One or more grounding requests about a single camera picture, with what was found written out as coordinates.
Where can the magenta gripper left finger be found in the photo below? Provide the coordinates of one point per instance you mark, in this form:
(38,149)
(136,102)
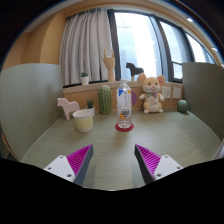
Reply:
(73,167)

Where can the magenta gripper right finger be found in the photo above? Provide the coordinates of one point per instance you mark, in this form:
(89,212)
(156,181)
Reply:
(153,166)

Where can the clear plastic water bottle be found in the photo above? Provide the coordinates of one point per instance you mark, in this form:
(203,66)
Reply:
(124,105)

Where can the pale yellow cup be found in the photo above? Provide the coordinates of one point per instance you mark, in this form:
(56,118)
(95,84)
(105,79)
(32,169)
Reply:
(83,120)

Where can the red round coaster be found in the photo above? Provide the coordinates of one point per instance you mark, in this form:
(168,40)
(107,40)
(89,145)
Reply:
(118,128)

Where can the pink toy horse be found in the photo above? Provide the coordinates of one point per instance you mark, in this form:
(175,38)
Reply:
(68,107)

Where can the small potted plant on desk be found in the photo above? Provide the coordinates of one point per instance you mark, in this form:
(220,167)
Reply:
(90,105)

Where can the small round green cactus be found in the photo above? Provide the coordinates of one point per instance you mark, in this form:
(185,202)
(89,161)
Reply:
(182,106)

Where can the purple round number sign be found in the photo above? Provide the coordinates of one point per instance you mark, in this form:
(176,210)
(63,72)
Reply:
(133,98)

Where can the plush mouse toy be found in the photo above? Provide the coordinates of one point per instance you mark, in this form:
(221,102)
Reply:
(152,97)

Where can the tall green ceramic cactus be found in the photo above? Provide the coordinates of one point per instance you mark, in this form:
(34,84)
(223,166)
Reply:
(105,99)

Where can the left green desk partition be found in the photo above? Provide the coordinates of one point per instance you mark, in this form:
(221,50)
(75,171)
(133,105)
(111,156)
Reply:
(28,103)

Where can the green desk partition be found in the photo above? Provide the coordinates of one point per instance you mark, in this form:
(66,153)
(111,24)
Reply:
(203,87)
(28,103)

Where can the potted plant on sill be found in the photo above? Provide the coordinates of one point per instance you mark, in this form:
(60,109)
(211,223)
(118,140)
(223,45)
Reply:
(84,78)

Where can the black toy horse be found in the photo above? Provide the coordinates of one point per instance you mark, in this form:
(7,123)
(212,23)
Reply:
(134,70)

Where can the right green desk partition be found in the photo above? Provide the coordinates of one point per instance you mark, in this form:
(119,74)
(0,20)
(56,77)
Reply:
(203,87)

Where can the wooden hand model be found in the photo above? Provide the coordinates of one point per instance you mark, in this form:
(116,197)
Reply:
(109,62)

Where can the grey curtain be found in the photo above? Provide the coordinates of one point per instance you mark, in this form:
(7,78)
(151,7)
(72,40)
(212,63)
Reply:
(85,39)

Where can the left white wall socket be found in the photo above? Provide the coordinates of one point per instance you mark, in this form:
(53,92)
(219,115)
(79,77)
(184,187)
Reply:
(166,92)

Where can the white wall socket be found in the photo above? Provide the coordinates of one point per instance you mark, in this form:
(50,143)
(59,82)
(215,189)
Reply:
(166,92)
(177,93)

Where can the right white wall socket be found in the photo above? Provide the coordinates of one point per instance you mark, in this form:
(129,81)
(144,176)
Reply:
(177,93)

